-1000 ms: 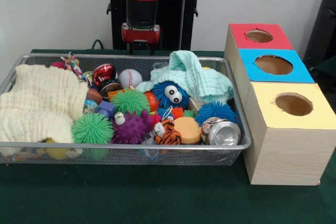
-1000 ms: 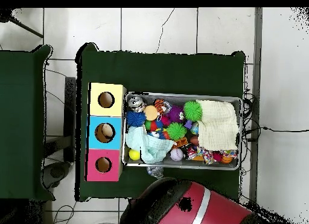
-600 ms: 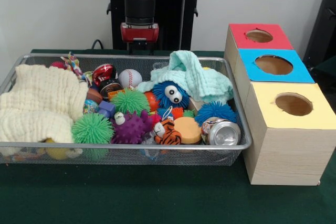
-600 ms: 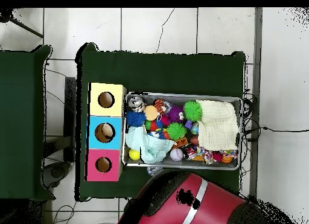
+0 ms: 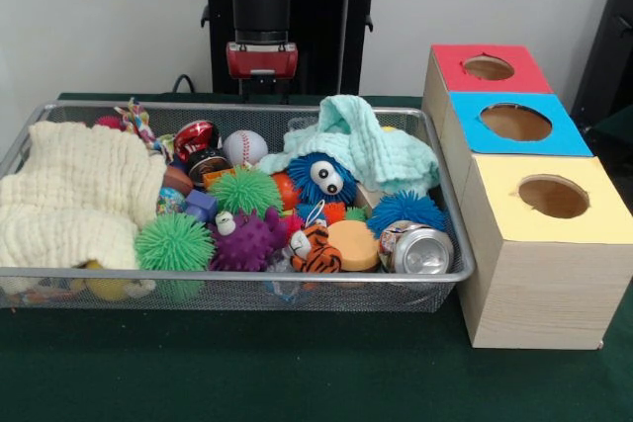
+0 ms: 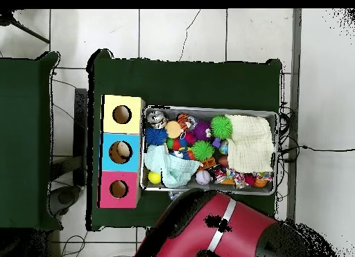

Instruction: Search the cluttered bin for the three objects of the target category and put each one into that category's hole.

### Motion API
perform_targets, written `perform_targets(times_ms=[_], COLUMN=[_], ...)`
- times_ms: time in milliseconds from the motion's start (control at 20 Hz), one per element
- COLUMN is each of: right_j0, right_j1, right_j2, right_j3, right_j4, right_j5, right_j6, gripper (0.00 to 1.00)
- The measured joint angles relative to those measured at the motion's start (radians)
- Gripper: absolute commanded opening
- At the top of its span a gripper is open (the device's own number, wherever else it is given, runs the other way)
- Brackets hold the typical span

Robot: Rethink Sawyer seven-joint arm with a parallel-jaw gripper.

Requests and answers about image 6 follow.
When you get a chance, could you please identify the light blue waffle cloth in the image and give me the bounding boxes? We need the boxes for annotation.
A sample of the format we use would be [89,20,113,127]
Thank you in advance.
[143,143,203,188]

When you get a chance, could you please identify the white baseball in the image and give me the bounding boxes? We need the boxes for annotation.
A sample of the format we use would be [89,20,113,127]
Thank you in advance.
[195,169,212,186]

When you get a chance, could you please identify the wooden box with three holes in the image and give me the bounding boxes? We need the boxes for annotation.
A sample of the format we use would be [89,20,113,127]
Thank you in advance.
[98,94,146,209]

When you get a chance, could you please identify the orange round sponge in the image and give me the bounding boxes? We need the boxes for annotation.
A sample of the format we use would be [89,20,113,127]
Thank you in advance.
[165,120,183,139]

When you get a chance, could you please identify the tiger plush toy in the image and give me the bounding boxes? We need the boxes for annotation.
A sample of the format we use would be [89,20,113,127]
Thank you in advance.
[176,113,198,131]

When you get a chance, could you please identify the blue spiky rubber ball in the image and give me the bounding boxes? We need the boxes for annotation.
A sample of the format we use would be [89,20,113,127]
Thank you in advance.
[145,126,169,146]

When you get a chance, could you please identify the purple spiky toy with eyes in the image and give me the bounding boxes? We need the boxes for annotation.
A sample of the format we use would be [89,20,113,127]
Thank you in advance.
[192,121,213,141]

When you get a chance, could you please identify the green spiky toy with eyes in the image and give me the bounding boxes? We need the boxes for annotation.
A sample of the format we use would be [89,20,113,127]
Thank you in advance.
[191,140,215,162]

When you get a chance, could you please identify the crushed silver drink can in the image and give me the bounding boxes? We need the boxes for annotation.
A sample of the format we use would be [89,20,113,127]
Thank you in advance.
[146,110,168,130]

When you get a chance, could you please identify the green spiky rubber ball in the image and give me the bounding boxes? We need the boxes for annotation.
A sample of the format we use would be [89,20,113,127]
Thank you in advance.
[210,115,233,139]

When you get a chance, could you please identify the dark green table cloth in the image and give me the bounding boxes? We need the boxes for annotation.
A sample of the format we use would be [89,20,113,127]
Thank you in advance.
[86,48,284,231]

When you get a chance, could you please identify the cream waffle cloth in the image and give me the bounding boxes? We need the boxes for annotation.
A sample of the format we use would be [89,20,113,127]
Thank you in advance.
[225,114,275,174]

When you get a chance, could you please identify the black stand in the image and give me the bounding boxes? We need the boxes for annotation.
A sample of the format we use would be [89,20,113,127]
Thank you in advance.
[72,87,89,187]

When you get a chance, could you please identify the grey round base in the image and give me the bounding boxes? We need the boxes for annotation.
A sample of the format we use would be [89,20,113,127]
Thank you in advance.
[49,184,83,216]

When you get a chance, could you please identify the dark green side table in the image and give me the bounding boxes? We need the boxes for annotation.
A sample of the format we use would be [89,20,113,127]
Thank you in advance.
[0,51,64,231]

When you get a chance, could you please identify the black tripod leg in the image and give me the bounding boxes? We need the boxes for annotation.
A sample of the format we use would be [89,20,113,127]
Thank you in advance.
[0,9,51,44]

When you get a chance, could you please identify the shallow wire mesh bin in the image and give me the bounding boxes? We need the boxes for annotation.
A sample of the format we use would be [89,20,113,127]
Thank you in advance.
[139,105,279,196]

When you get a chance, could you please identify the black cable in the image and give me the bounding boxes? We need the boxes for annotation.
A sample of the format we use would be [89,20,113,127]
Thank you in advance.
[279,144,355,153]

